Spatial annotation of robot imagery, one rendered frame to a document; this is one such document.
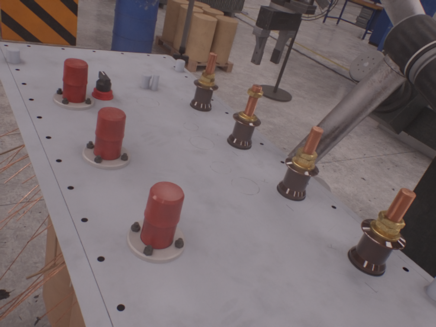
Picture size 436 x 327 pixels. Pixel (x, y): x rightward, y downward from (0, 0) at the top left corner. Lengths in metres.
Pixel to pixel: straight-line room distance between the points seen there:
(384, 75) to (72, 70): 0.97
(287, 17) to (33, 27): 5.14
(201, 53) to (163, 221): 5.50
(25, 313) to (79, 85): 1.47
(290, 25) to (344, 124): 0.45
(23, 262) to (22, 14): 3.97
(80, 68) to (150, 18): 4.70
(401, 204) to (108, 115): 0.69
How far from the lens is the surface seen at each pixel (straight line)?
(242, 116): 1.26
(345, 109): 1.47
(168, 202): 0.75
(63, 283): 1.90
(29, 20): 6.07
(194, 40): 6.17
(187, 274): 0.82
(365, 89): 1.45
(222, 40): 6.37
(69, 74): 1.30
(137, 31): 5.93
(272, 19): 1.14
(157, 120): 1.34
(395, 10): 2.26
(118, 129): 1.02
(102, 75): 1.41
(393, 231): 0.97
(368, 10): 13.24
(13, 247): 2.79
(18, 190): 3.21
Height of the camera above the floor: 1.95
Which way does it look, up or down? 29 degrees down
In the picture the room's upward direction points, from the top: 15 degrees clockwise
